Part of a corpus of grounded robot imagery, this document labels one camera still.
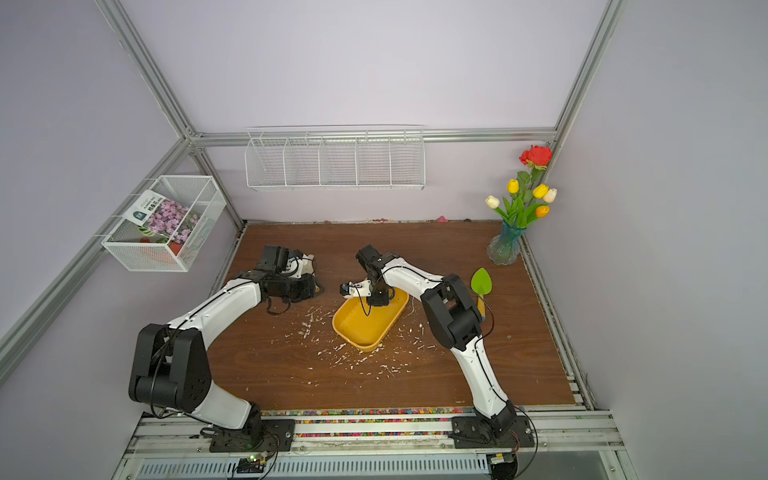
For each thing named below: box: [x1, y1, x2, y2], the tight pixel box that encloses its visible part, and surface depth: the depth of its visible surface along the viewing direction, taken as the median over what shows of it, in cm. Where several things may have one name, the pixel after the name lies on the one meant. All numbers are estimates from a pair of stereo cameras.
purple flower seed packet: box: [123, 189, 201, 245], surface depth 75 cm
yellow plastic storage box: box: [332, 289, 409, 353], surface depth 92 cm
